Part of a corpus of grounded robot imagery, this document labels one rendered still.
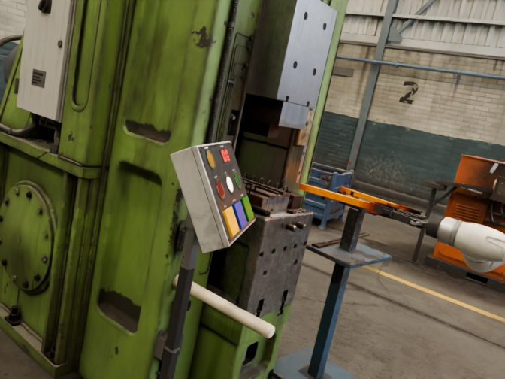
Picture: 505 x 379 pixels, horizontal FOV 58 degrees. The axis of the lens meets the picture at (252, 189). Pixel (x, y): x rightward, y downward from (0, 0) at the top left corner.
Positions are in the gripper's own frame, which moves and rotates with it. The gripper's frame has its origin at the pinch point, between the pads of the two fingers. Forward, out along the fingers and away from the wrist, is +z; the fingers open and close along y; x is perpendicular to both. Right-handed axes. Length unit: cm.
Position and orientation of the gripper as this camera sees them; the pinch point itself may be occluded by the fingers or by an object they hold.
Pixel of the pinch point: (383, 209)
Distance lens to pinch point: 171.4
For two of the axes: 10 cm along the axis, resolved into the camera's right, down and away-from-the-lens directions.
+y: 5.9, -0.3, 8.0
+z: -7.8, -2.8, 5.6
